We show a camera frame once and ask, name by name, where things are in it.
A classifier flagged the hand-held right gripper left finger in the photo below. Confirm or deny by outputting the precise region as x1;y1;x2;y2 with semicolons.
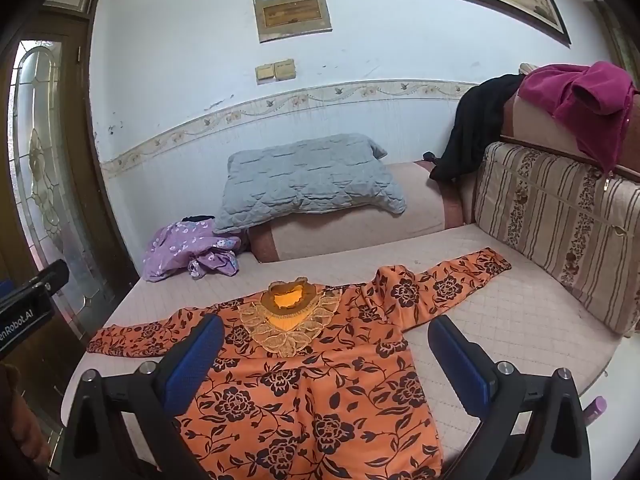
60;315;226;480

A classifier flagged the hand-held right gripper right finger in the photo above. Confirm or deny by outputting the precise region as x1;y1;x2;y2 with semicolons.
427;315;594;480

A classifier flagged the orange black floral shirt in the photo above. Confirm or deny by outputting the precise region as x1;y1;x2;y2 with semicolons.
86;246;513;480

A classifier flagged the sofa bed with quilted cover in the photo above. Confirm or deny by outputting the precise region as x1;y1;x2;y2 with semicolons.
60;222;626;480

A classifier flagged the purple floral cloth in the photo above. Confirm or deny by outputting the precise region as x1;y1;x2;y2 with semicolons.
142;217;243;283

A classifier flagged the small purple bottle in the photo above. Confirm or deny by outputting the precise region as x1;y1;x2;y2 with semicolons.
584;396;608;423

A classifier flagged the wooden door with patterned glass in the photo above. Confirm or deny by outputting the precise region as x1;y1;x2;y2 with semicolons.
0;0;141;341

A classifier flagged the pink bolster cushion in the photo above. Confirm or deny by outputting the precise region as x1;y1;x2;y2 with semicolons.
249;160;473;264

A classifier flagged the striped floral cushion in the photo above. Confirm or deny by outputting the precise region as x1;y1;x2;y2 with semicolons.
472;141;640;337

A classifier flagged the grey quilted pillow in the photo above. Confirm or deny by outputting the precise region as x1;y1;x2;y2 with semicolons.
212;133;408;235

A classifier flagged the black cloth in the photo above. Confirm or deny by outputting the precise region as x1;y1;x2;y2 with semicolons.
422;74;526;182

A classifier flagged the beige brown backrest cushion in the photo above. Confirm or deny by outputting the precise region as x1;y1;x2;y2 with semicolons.
499;62;640;183

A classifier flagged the magenta cloth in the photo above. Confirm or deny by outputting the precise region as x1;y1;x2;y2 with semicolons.
517;61;638;173

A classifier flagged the small framed picture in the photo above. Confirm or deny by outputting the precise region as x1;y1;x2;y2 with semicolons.
253;0;333;44

